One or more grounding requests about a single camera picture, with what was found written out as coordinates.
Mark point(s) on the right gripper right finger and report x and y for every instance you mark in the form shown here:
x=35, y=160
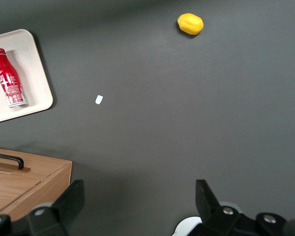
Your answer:
x=223, y=221

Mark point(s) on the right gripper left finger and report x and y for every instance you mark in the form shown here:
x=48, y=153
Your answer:
x=51, y=216

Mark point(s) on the red coke bottle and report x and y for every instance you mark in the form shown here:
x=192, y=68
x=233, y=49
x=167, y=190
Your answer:
x=11, y=81

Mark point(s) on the beige rectangular tray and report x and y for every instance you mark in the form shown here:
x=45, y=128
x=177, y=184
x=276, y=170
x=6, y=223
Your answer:
x=37, y=93

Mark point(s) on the oak wooden drawer cabinet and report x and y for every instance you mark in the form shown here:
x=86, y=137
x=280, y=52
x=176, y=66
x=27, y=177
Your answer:
x=51, y=182

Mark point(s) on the wooden drawer front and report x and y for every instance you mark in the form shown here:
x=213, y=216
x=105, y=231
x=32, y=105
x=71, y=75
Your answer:
x=9, y=191
x=44, y=167

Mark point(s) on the small white paper scrap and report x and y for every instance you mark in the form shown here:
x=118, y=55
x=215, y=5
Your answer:
x=99, y=99

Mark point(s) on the yellow lemon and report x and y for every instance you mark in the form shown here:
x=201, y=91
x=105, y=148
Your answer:
x=190, y=24

